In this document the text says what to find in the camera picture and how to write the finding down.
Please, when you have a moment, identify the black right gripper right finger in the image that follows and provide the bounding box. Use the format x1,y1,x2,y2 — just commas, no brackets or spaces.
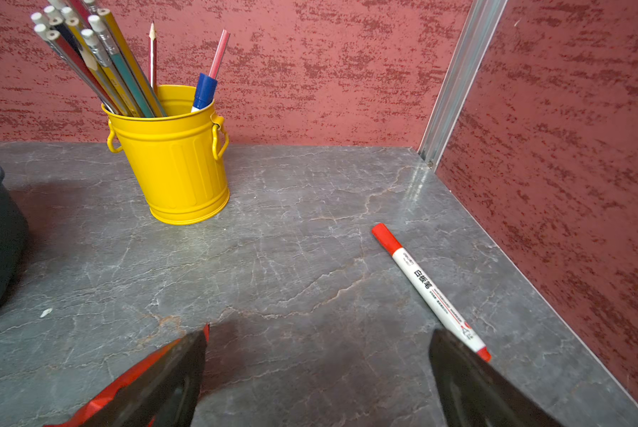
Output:
429,329,561,426

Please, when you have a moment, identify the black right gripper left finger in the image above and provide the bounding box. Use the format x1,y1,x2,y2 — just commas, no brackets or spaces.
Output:
78,329,209,427

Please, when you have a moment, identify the red foil tea bag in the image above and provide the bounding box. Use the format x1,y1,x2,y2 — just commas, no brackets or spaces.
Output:
43,323,211,427

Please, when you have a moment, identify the red white marker pen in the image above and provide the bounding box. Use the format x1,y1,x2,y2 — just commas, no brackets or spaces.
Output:
372,223,492,362

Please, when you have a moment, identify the yellow metal pencil bucket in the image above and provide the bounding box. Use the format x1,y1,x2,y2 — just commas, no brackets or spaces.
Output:
106,85,230,225

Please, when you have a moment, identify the blue capped pen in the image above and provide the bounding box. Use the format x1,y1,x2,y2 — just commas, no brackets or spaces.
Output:
191,73,218,112

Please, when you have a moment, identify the pink pencil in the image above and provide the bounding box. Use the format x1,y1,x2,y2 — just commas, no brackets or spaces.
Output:
208,30,230,79

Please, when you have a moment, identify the bundle of coloured pencils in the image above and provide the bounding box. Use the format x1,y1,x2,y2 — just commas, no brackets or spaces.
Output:
31,1,167,118

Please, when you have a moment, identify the aluminium corner profile right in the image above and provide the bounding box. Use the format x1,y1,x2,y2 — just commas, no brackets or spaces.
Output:
418,0,508,169

